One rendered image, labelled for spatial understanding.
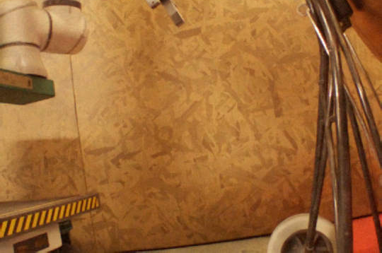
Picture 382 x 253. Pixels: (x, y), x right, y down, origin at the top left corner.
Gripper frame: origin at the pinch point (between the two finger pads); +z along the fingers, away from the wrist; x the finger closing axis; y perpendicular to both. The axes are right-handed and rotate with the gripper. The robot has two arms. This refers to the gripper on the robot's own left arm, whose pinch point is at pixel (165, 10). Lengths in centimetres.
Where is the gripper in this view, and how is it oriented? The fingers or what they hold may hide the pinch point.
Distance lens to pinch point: 97.8
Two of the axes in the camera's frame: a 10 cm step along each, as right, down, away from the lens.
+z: 4.5, 8.1, -3.6
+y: 7.7, -5.6, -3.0
